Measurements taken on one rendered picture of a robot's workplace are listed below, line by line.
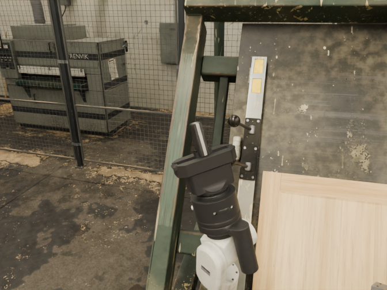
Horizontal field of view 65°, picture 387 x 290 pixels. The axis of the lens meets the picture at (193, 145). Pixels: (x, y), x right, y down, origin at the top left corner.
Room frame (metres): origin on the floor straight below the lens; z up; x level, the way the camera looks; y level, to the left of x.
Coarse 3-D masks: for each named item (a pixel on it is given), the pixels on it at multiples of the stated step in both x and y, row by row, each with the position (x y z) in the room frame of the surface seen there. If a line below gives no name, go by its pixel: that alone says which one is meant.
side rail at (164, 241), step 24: (192, 24) 1.18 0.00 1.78; (192, 48) 1.13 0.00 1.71; (192, 72) 1.08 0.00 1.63; (192, 96) 1.05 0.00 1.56; (192, 120) 1.05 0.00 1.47; (168, 144) 0.95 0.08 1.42; (168, 168) 0.90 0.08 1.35; (168, 192) 0.85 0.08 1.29; (168, 216) 0.81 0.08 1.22; (168, 240) 0.77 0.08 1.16; (168, 264) 0.73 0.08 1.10; (168, 288) 0.72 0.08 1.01
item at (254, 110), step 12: (252, 60) 1.07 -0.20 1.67; (264, 60) 1.06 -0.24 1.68; (252, 72) 1.04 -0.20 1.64; (264, 72) 1.04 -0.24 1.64; (252, 96) 1.00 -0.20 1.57; (252, 108) 0.97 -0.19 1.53; (240, 180) 0.85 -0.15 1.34; (252, 180) 0.84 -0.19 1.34; (240, 192) 0.82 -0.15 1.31; (252, 192) 0.82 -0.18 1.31; (240, 204) 0.80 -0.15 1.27; (252, 204) 0.80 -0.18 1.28; (240, 276) 0.68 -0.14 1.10; (240, 288) 0.66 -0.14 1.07
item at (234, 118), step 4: (232, 116) 0.86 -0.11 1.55; (236, 116) 0.85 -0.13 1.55; (228, 120) 0.86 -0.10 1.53; (232, 120) 0.85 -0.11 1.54; (236, 120) 0.85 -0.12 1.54; (240, 120) 0.86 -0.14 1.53; (232, 124) 0.85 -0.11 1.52; (236, 124) 0.84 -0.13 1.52; (240, 124) 0.88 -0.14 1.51; (244, 124) 0.89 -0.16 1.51; (248, 128) 0.90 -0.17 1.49; (252, 128) 0.91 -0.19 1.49; (248, 132) 0.92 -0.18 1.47; (252, 132) 0.91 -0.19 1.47
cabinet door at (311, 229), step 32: (288, 192) 0.82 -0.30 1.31; (320, 192) 0.80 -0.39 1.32; (352, 192) 0.79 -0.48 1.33; (384, 192) 0.77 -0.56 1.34; (288, 224) 0.76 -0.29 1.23; (320, 224) 0.75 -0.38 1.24; (352, 224) 0.74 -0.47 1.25; (384, 224) 0.72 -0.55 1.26; (256, 256) 0.72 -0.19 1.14; (288, 256) 0.71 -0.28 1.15; (320, 256) 0.70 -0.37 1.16; (352, 256) 0.69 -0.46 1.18; (384, 256) 0.68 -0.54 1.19; (256, 288) 0.67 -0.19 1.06; (288, 288) 0.66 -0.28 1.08; (320, 288) 0.65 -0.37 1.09; (352, 288) 0.64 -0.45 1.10
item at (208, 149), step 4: (200, 124) 0.51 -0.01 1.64; (200, 128) 0.51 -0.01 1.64; (200, 132) 0.51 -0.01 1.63; (204, 136) 0.51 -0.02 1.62; (204, 140) 0.51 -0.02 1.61; (204, 144) 0.50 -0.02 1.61; (204, 148) 0.50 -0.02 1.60; (208, 148) 0.51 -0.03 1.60; (208, 152) 0.50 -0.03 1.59; (212, 152) 0.51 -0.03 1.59
